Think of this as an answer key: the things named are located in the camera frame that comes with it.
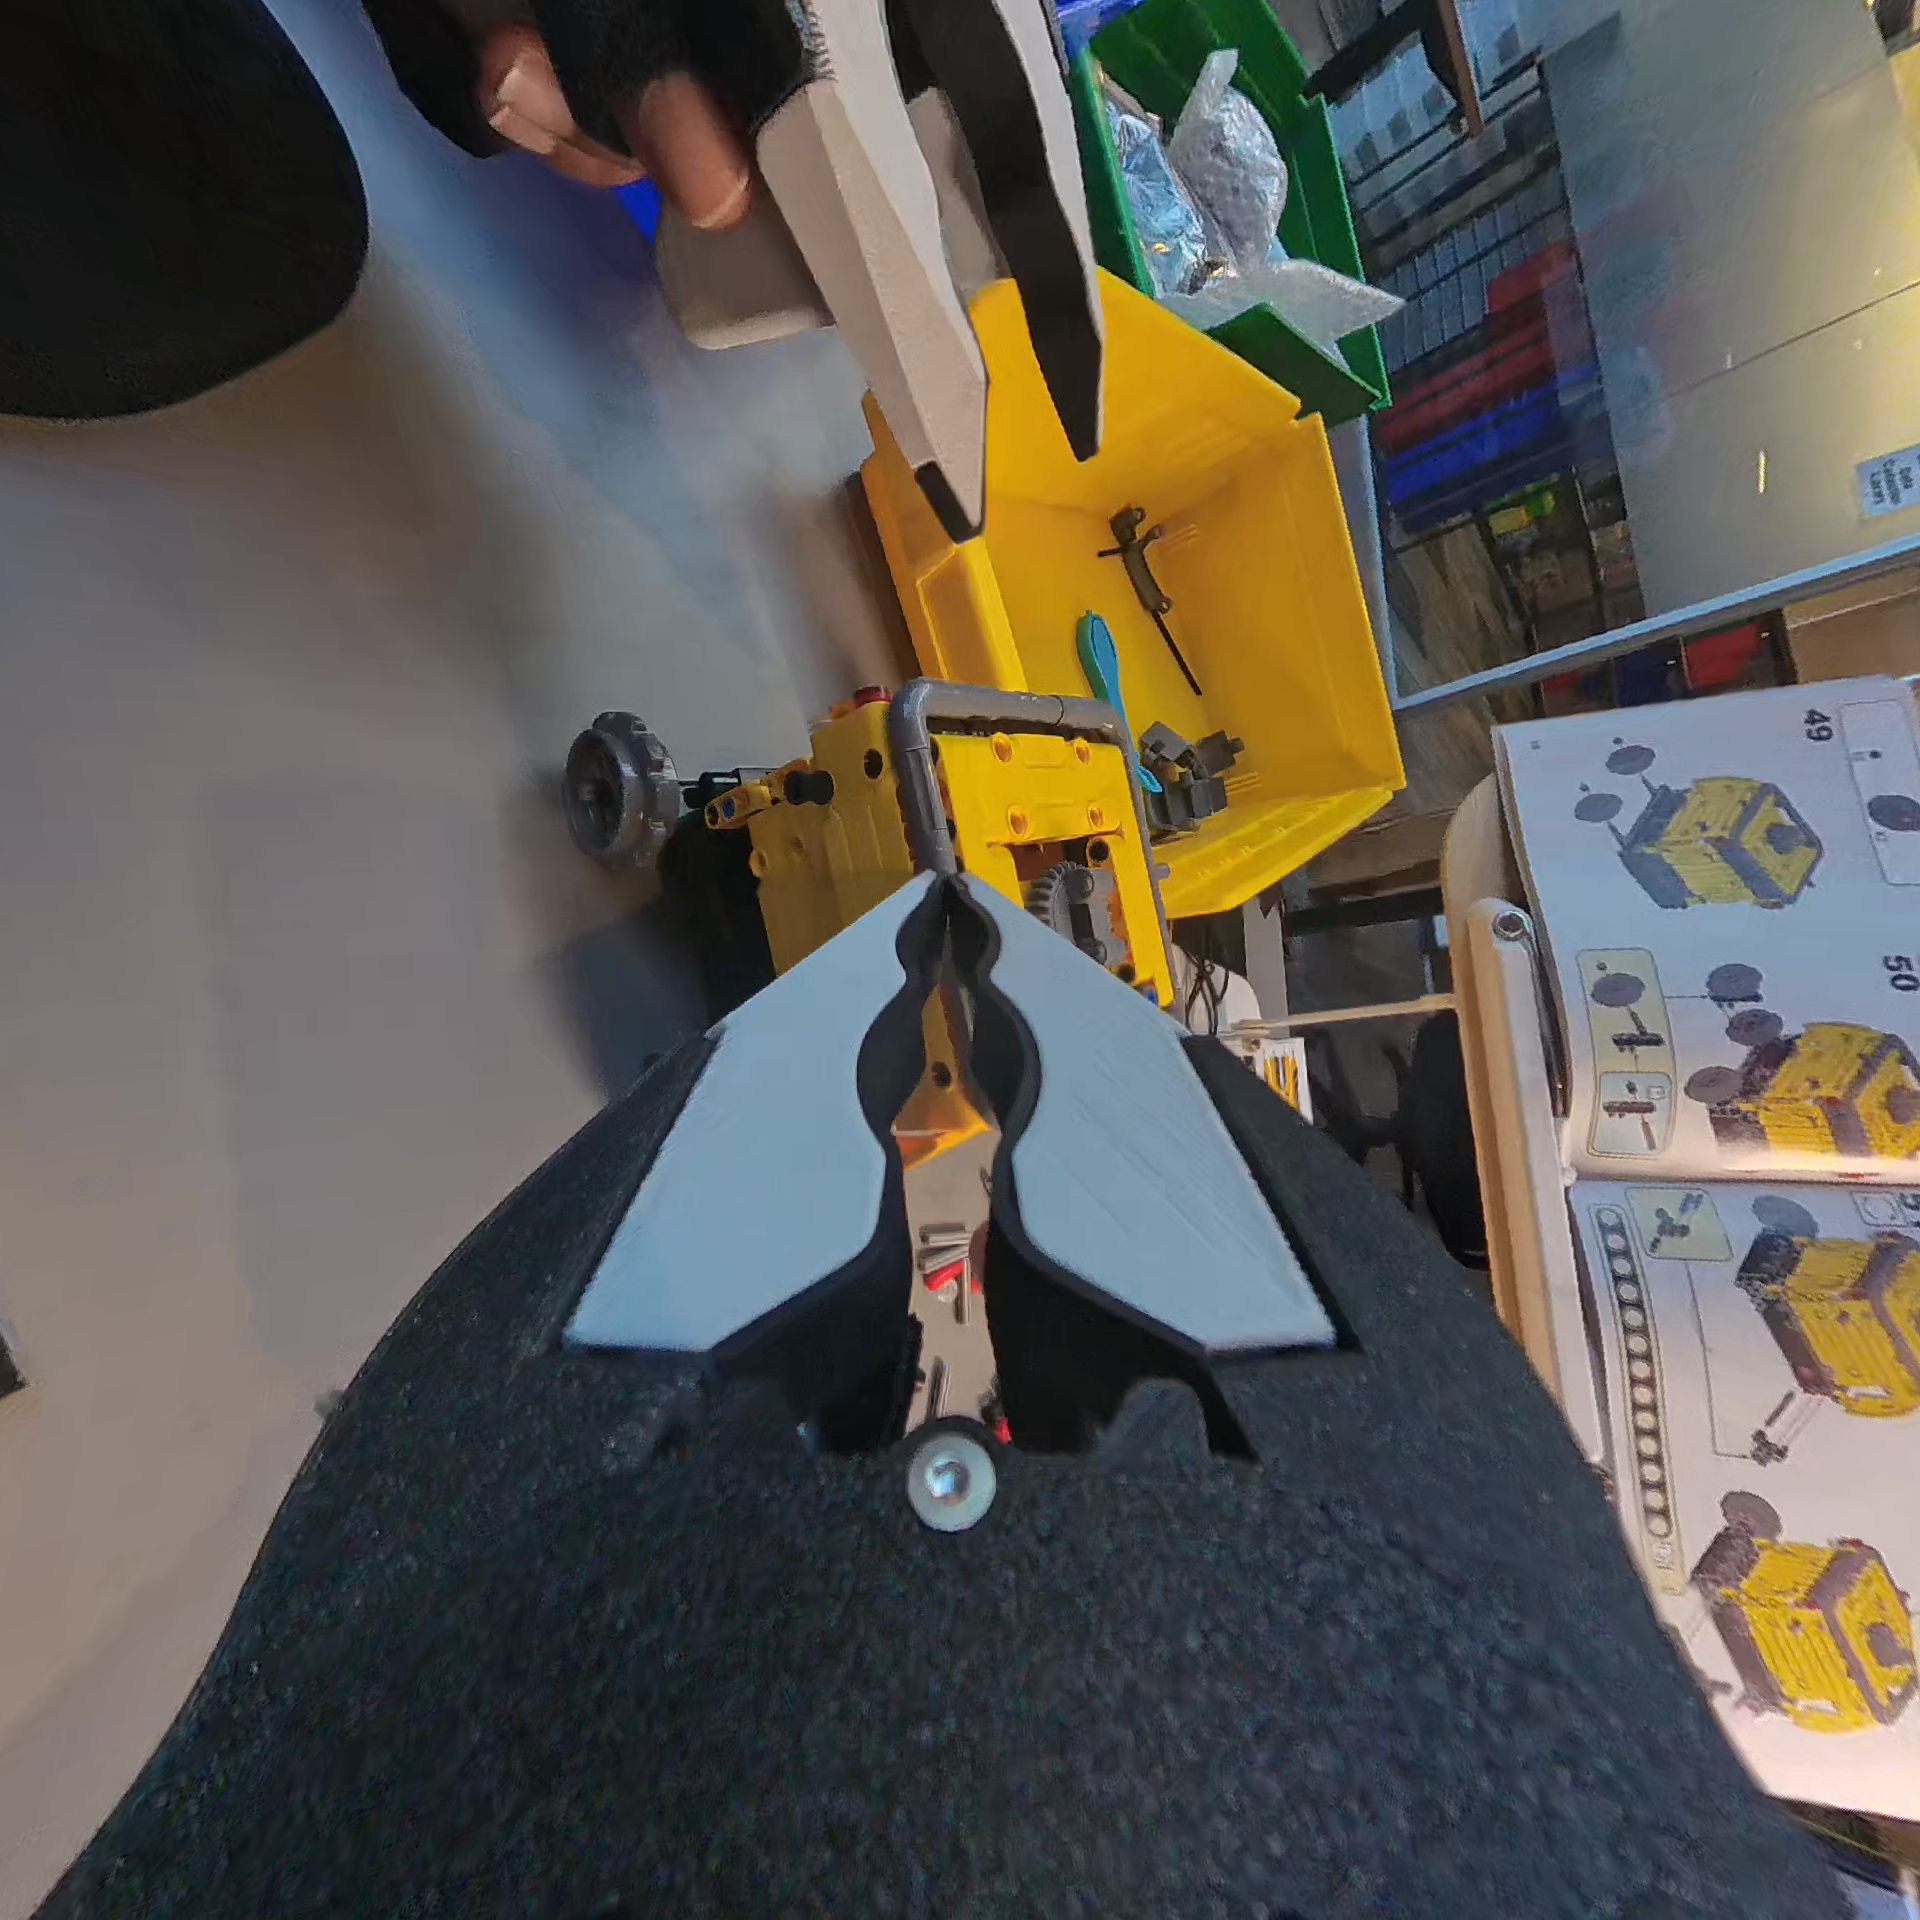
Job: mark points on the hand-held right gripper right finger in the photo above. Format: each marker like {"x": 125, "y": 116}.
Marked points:
{"x": 1169, "y": 1185}

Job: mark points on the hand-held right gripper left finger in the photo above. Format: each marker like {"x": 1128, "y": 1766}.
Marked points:
{"x": 735, "y": 1185}

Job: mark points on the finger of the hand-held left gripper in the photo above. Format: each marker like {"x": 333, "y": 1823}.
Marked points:
{"x": 887, "y": 269}
{"x": 1035, "y": 181}

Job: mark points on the yellow black toy brick vehicle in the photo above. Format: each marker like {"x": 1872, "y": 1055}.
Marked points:
{"x": 841, "y": 839}

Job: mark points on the white instruction booklet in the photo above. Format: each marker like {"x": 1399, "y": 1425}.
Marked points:
{"x": 1724, "y": 1348}

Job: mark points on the grey desk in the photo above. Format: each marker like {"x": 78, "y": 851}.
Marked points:
{"x": 375, "y": 823}

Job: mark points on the printed sticker sheet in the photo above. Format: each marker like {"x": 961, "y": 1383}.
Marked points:
{"x": 1285, "y": 1072}

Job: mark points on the clear plastic wrap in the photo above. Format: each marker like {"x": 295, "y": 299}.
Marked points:
{"x": 1227, "y": 152}

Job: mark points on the pile of red black pins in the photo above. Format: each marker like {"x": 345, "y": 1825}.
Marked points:
{"x": 945, "y": 1274}

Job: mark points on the green plastic bin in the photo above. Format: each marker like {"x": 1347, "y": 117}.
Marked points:
{"x": 1321, "y": 193}

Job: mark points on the grey brick parts in bin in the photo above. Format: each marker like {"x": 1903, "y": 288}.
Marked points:
{"x": 1139, "y": 563}

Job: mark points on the grey brick connector cluster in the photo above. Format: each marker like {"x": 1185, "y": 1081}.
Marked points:
{"x": 1194, "y": 770}

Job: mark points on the teal brick separator tool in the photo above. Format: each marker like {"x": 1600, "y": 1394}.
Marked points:
{"x": 1100, "y": 661}

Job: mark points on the background storage shelving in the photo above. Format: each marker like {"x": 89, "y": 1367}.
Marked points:
{"x": 1482, "y": 375}

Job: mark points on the yellow plastic storage bin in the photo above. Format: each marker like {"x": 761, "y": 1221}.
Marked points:
{"x": 1274, "y": 632}

